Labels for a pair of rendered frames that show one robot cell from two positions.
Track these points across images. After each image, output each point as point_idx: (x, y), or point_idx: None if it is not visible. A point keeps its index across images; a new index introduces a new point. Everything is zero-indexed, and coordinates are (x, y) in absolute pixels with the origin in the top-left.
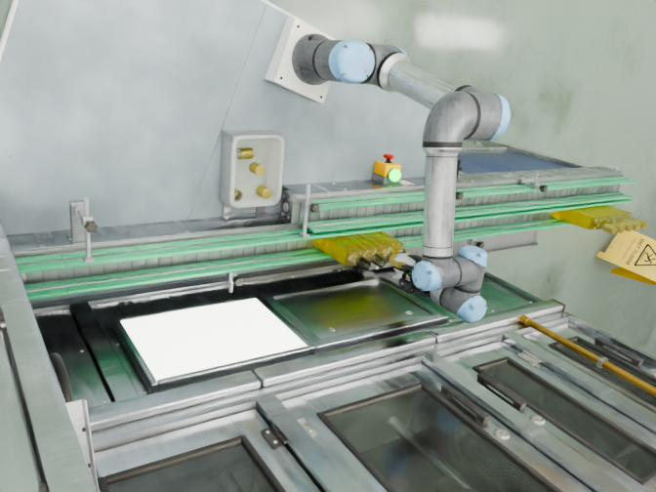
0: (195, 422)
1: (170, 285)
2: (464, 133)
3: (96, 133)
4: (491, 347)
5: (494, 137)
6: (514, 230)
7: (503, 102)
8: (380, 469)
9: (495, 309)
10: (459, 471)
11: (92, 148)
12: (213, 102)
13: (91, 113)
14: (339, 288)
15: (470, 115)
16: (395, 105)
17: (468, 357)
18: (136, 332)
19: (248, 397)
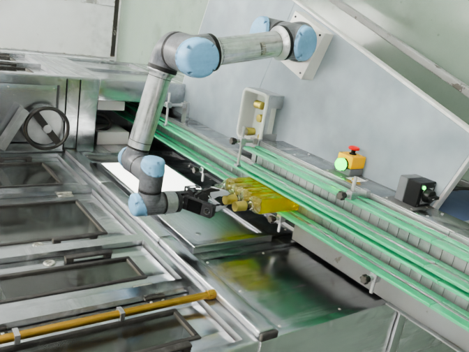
0: (76, 176)
1: (220, 178)
2: (155, 57)
3: (216, 74)
4: (165, 274)
5: (181, 70)
6: (441, 311)
7: (188, 40)
8: (24, 207)
9: (244, 294)
10: (10, 225)
11: (213, 82)
12: (259, 67)
13: None
14: (234, 216)
15: (158, 44)
16: (380, 102)
17: (144, 258)
18: None
19: (91, 183)
